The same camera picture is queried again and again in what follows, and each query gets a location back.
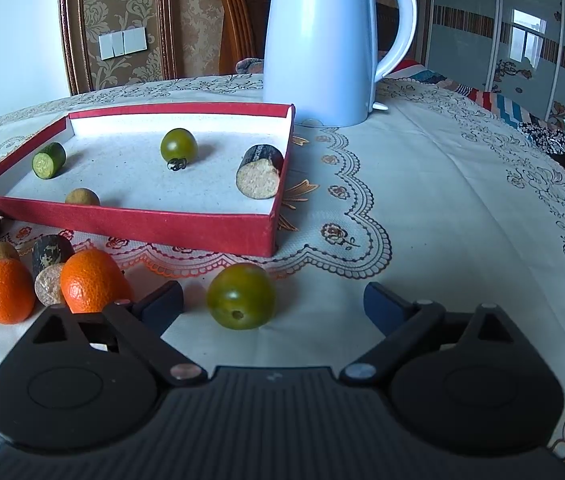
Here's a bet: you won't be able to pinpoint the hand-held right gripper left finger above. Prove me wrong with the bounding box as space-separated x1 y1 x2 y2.
32 280 208 386

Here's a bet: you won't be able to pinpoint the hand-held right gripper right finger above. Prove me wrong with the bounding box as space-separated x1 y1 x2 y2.
338 281 515 386

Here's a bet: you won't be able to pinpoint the orange mandarin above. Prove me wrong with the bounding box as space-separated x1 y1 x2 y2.
0 258 36 325
60 249 133 314

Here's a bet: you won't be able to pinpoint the notched dark eggplant piece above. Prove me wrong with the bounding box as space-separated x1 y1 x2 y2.
31 234 76 307

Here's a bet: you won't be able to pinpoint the green cucumber piece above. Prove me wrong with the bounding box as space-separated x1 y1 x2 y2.
31 141 67 180

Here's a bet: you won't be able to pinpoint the red cardboard tray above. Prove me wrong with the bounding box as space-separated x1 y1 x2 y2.
0 102 296 258

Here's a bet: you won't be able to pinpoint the green tomato with stem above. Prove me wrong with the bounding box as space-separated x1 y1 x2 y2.
160 128 199 171

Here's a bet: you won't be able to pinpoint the floral lace tablecloth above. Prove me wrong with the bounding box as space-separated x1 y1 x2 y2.
0 72 565 466

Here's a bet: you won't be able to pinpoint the colourful patterned quilt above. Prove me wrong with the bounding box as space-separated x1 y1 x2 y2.
382 57 565 201

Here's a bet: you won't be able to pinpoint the brown plush blanket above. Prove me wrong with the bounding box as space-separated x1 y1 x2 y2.
235 56 266 76

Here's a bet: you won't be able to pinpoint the floral sliding door wardrobe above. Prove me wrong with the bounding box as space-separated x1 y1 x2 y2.
425 0 565 126

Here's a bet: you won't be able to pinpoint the white electric kettle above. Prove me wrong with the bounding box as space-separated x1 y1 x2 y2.
256 0 418 128

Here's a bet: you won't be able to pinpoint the wooden chair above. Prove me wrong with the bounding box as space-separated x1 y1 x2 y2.
214 0 403 75

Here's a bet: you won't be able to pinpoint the gold wall moulding frame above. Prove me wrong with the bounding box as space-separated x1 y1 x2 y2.
57 0 178 96

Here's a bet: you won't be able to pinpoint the white light switch panel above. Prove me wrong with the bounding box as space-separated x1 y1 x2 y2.
98 26 147 60

